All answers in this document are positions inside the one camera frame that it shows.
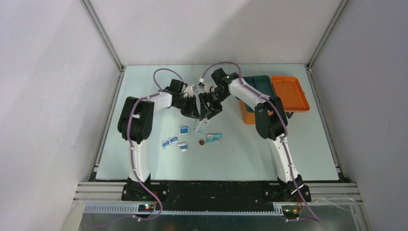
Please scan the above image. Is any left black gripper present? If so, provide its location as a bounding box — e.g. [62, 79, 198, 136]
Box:
[173, 95, 200, 119]

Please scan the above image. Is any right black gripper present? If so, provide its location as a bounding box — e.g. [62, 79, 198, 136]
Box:
[198, 89, 230, 120]

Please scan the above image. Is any blue white sachet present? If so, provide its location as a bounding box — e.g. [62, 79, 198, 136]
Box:
[192, 118, 209, 134]

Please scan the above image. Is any teal bandage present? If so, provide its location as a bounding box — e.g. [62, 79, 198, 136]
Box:
[205, 133, 223, 144]

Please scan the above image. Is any teal divided tray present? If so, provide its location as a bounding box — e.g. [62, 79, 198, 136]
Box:
[243, 75, 276, 96]

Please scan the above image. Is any orange medicine kit box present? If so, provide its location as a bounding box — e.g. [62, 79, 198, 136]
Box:
[238, 75, 310, 125]

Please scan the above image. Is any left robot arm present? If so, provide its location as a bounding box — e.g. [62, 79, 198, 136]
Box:
[117, 79, 199, 201]

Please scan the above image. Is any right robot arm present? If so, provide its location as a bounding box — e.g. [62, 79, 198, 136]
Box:
[198, 68, 304, 201]

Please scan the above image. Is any blue alcohol wipe packet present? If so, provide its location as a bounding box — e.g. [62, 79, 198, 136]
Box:
[179, 126, 189, 135]

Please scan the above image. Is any blue wipe packet middle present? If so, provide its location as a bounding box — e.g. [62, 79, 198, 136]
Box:
[168, 135, 179, 145]

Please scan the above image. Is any blue wipe packet lower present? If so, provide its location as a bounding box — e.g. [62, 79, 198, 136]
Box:
[177, 142, 189, 152]

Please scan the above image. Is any blue wipe packet left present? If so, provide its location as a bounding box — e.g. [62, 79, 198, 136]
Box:
[161, 139, 170, 150]

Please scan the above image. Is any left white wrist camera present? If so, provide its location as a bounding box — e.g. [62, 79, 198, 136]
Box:
[182, 85, 197, 98]

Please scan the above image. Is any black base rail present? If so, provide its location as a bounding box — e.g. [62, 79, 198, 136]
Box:
[121, 179, 311, 212]

